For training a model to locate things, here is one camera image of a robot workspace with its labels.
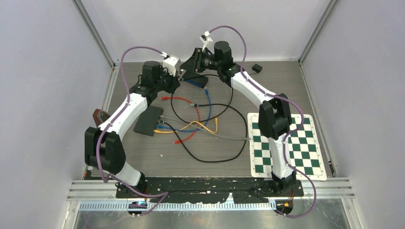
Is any long black ethernet cable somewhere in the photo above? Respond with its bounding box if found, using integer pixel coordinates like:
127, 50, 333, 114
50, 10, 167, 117
155, 103, 248, 164

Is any grey ethernet cable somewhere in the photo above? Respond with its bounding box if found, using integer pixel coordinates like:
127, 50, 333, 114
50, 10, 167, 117
160, 115, 254, 141

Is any black power adapter with cord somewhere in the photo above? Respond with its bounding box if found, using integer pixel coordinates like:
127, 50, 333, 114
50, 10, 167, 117
249, 63, 263, 75

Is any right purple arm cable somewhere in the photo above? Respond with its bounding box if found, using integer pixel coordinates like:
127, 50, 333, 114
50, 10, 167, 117
209, 25, 318, 219

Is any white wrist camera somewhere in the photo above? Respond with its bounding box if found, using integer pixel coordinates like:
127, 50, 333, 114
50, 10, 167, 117
200, 31, 213, 51
161, 52, 181, 77

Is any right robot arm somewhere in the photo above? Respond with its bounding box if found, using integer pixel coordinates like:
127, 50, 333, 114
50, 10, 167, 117
180, 41, 297, 196

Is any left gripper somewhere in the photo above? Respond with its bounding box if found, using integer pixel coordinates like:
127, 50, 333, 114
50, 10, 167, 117
155, 67, 181, 95

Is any brown object at left edge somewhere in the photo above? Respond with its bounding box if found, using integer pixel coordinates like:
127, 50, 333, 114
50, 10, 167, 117
92, 109, 111, 127

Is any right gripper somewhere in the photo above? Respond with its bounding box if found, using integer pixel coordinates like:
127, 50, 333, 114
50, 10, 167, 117
180, 49, 221, 74

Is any red ethernet cable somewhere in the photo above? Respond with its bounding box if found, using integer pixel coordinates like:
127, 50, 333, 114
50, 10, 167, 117
160, 96, 202, 146

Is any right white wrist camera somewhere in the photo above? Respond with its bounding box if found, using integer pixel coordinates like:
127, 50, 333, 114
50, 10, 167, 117
200, 31, 213, 51

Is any blue ethernet cable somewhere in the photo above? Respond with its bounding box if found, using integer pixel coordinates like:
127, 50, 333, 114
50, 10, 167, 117
155, 88, 213, 133

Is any black switch with blue ports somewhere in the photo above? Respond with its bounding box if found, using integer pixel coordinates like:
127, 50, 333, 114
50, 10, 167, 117
182, 72, 209, 88

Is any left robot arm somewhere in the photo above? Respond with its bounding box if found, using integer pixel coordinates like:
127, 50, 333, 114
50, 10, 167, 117
85, 57, 180, 198

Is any green white chessboard mat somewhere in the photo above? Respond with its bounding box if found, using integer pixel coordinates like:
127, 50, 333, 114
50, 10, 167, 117
247, 113, 327, 181

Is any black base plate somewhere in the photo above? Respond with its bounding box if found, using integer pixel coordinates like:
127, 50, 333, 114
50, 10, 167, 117
115, 177, 304, 205

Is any orange ethernet cable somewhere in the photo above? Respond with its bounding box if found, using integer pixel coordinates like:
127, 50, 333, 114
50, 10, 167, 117
154, 117, 220, 135

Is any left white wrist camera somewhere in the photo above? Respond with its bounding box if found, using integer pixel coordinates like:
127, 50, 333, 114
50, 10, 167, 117
161, 52, 181, 77

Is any plain black network switch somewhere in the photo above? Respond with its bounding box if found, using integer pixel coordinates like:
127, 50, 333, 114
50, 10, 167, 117
133, 105, 163, 136

